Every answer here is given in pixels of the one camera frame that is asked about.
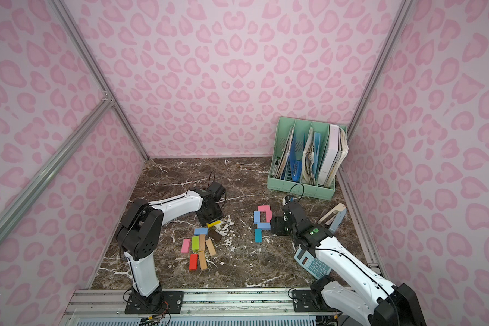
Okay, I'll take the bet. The blue block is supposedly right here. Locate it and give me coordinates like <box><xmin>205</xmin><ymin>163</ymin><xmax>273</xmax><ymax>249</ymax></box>
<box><xmin>194</xmin><ymin>228</ymin><xmax>209</xmax><ymax>236</ymax></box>
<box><xmin>257</xmin><ymin>222</ymin><xmax>271</xmax><ymax>230</ymax></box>
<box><xmin>253</xmin><ymin>211</ymin><xmax>261</xmax><ymax>224</ymax></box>

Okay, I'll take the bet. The yellow block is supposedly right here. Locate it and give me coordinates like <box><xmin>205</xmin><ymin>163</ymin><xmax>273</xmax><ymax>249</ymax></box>
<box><xmin>206</xmin><ymin>220</ymin><xmax>221</xmax><ymax>228</ymax></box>

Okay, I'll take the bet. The teal block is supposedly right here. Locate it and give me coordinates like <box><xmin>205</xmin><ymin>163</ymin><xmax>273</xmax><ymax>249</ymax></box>
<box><xmin>255</xmin><ymin>229</ymin><xmax>262</xmax><ymax>243</ymax></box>

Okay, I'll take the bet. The pink block top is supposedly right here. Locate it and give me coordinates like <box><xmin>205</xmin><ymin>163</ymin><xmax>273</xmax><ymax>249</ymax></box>
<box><xmin>258</xmin><ymin>205</ymin><xmax>271</xmax><ymax>212</ymax></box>

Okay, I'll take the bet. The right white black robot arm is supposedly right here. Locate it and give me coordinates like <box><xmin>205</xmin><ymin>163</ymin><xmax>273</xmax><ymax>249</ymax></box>
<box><xmin>271</xmin><ymin>196</ymin><xmax>426</xmax><ymax>325</ymax></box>

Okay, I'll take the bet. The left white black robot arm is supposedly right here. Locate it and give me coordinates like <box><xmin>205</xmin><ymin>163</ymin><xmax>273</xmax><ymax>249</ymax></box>
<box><xmin>114</xmin><ymin>181</ymin><xmax>226</xmax><ymax>299</ymax></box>

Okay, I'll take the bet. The dark brown block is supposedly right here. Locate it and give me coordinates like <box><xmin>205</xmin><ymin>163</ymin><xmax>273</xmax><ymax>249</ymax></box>
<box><xmin>208</xmin><ymin>229</ymin><xmax>223</xmax><ymax>241</ymax></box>

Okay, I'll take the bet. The wooden block upright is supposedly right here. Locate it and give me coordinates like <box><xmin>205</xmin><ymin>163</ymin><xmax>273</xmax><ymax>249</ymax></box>
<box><xmin>199</xmin><ymin>234</ymin><xmax>206</xmax><ymax>251</ymax></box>

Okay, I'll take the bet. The green block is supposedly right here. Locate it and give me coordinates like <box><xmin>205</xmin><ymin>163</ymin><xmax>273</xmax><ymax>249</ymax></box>
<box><xmin>191</xmin><ymin>236</ymin><xmax>200</xmax><ymax>252</ymax></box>

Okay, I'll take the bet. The wooden block tilted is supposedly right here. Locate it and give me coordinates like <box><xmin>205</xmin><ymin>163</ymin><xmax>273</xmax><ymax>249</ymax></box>
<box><xmin>205</xmin><ymin>239</ymin><xmax>216</xmax><ymax>256</ymax></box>

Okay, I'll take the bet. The beige blue stapler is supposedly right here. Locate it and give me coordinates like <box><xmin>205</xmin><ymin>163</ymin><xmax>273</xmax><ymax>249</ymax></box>
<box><xmin>318</xmin><ymin>204</ymin><xmax>347</xmax><ymax>234</ymax></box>

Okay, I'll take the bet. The wooden block bottom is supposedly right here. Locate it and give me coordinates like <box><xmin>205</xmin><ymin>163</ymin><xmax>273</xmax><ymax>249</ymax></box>
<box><xmin>198</xmin><ymin>251</ymin><xmax>208</xmax><ymax>270</ymax></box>

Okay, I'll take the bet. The red block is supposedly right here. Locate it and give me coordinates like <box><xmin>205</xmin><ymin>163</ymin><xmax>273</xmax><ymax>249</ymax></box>
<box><xmin>188</xmin><ymin>254</ymin><xmax>198</xmax><ymax>271</ymax></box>

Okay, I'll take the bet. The green desktop file organizer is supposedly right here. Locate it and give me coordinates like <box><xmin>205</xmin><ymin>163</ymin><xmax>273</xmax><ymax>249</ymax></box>
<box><xmin>267</xmin><ymin>117</ymin><xmax>349</xmax><ymax>200</ymax></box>

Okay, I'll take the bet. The blue mesh folder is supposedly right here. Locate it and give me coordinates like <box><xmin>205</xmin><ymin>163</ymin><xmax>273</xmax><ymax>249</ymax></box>
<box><xmin>286</xmin><ymin>136</ymin><xmax>303</xmax><ymax>183</ymax></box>

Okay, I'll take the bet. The light blue calculator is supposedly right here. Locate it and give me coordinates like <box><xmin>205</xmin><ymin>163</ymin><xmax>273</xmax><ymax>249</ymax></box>
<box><xmin>294</xmin><ymin>248</ymin><xmax>332</xmax><ymax>279</ymax></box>

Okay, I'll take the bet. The white binder folder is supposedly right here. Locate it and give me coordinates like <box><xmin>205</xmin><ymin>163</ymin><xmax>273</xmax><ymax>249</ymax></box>
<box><xmin>317</xmin><ymin>124</ymin><xmax>340</xmax><ymax>186</ymax></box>

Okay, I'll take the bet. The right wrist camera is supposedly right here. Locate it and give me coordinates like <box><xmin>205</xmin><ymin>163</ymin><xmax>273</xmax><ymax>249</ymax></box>
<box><xmin>282</xmin><ymin>194</ymin><xmax>294</xmax><ymax>206</ymax></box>

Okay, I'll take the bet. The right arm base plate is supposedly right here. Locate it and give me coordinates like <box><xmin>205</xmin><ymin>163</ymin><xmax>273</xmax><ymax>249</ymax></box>
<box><xmin>288</xmin><ymin>289</ymin><xmax>331</xmax><ymax>312</ymax></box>

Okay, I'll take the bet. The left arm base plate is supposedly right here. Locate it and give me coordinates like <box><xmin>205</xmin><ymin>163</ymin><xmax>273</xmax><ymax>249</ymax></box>
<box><xmin>124</xmin><ymin>289</ymin><xmax>185</xmax><ymax>315</ymax></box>

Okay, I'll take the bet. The aluminium mounting rail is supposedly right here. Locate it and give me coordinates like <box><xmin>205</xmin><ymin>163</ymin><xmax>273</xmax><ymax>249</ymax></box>
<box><xmin>62</xmin><ymin>287</ymin><xmax>342</xmax><ymax>321</ymax></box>

